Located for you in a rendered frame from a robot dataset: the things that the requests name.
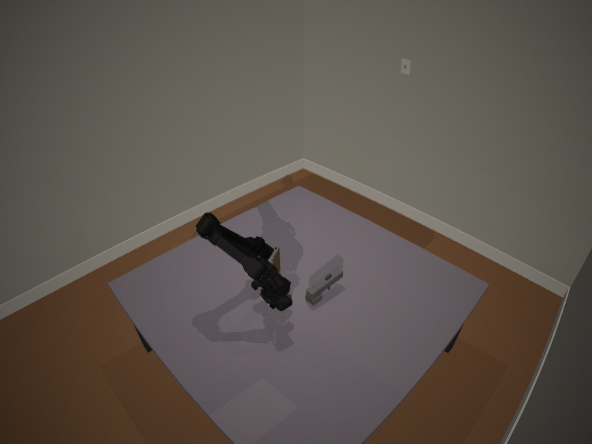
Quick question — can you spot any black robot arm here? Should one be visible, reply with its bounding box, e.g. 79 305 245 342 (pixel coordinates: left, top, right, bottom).
196 212 291 297

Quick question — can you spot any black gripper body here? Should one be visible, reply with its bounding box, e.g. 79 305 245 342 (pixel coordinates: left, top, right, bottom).
251 280 292 311

